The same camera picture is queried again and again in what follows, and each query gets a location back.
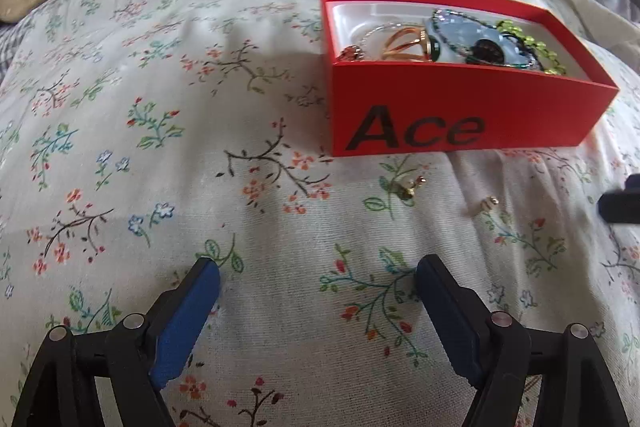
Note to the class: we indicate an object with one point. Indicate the blue checked cloth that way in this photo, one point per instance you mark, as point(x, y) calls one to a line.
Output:
point(9, 52)

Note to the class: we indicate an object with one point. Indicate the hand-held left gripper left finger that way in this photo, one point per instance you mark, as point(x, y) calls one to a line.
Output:
point(185, 322)

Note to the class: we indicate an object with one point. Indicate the floral bed sheet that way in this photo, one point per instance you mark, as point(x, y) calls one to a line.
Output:
point(200, 132)

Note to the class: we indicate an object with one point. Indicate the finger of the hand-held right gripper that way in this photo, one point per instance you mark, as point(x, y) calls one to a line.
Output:
point(622, 204)

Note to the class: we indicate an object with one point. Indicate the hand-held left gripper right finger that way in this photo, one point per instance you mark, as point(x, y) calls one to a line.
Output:
point(447, 317)

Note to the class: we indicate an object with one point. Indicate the red cardboard box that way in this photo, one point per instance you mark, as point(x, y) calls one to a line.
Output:
point(450, 112)

